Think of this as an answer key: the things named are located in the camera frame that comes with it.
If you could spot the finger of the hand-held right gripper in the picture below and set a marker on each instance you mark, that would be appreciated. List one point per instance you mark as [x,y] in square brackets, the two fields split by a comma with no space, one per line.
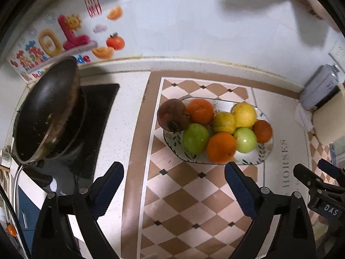
[307,175]
[330,168]

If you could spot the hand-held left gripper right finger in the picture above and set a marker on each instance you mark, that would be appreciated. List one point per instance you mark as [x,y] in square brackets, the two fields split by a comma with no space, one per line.
[242,191]

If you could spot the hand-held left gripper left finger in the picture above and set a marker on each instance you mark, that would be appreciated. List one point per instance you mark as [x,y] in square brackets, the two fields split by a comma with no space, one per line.
[107,191]

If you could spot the floral oval plate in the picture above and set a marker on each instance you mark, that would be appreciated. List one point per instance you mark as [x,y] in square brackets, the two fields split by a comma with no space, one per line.
[250,157]

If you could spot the green apple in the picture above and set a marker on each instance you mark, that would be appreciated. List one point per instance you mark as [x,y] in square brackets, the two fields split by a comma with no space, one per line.
[244,140]
[196,139]

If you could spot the dark reddish tangerine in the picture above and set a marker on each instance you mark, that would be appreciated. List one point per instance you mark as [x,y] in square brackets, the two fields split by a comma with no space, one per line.
[263,131]

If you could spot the yellow-green orange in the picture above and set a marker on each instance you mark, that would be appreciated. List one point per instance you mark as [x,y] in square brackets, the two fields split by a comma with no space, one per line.
[223,122]

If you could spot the yellow lemon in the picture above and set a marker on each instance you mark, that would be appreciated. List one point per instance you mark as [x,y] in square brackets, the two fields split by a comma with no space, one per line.
[244,114]

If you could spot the dark red pomegranate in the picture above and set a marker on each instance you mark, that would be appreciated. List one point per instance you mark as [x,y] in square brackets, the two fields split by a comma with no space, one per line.
[172,114]

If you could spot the cream utensil holder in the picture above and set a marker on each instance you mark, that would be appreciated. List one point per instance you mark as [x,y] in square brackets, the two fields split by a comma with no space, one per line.
[328,124]

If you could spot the white tissue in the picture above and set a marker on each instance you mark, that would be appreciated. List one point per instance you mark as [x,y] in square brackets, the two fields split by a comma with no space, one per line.
[303,117]

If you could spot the checkered table mat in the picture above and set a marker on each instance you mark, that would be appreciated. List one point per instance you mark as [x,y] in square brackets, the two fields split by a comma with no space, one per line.
[183,202]

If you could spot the grey spray can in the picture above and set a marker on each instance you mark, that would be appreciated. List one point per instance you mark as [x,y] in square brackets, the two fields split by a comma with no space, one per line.
[319,86]

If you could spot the blue base cabinet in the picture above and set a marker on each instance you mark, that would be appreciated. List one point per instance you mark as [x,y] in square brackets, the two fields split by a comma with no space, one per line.
[27,210]

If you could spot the black glass gas stove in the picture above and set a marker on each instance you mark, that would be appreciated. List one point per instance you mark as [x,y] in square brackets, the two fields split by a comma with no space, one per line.
[99,108]

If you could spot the black frying pan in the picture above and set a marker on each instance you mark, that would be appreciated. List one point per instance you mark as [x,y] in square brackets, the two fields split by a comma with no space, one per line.
[45,108]

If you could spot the white wall outlet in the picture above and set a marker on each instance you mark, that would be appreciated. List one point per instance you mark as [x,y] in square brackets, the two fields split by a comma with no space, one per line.
[338,52]

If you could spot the colourful wall sticker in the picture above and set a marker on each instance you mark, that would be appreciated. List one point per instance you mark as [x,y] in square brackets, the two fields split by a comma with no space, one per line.
[54,40]

